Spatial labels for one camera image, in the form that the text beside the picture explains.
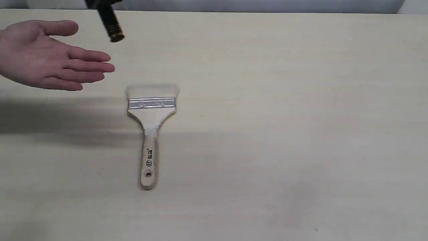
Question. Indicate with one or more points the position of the wide wooden paint brush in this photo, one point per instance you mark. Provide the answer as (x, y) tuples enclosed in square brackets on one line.
[(151, 106)]

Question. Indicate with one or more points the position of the open human hand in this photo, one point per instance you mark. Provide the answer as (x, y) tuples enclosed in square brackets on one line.
[(30, 56)]

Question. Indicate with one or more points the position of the black gold precision screwdriver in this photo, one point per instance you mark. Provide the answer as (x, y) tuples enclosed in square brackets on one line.
[(108, 17)]

